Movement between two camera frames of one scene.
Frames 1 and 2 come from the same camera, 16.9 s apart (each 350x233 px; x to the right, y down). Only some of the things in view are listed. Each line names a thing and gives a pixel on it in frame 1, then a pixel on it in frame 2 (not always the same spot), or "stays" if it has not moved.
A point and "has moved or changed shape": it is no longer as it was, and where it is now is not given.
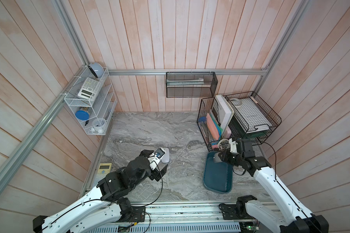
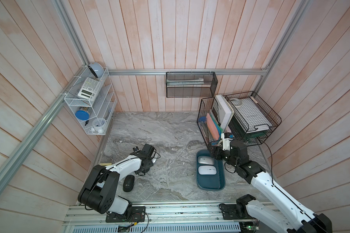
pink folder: [212, 127] stays
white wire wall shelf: [93, 94] stays
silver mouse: [217, 158] has moved or changed shape
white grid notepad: [252, 117] stays
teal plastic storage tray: [218, 177] -> [201, 179]
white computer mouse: [166, 159] -> [207, 170]
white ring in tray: [236, 102] stays
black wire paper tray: [253, 120] stays
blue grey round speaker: [96, 69] stays
